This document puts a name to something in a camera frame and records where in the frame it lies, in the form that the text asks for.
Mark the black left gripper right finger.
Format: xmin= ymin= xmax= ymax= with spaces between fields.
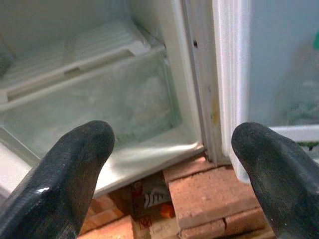
xmin=231 ymin=121 xmax=319 ymax=239

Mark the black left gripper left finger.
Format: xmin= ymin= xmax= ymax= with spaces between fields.
xmin=0 ymin=120 xmax=116 ymax=239

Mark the fridge door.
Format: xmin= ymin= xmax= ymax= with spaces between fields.
xmin=211 ymin=0 xmax=319 ymax=185

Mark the white ribbed fridge shelf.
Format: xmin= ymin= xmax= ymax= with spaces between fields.
xmin=0 ymin=18 xmax=166 ymax=104

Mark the fridge cabinet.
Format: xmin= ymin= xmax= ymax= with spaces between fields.
xmin=0 ymin=0 xmax=225 ymax=200

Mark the large orange clay brick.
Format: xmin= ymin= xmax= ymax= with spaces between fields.
xmin=168 ymin=165 xmax=260 ymax=230

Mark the clear crisper drawer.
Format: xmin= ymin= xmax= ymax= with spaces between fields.
xmin=0 ymin=51 xmax=183 ymax=160

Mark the printed cardboard box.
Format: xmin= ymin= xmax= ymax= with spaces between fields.
xmin=109 ymin=171 xmax=180 ymax=239

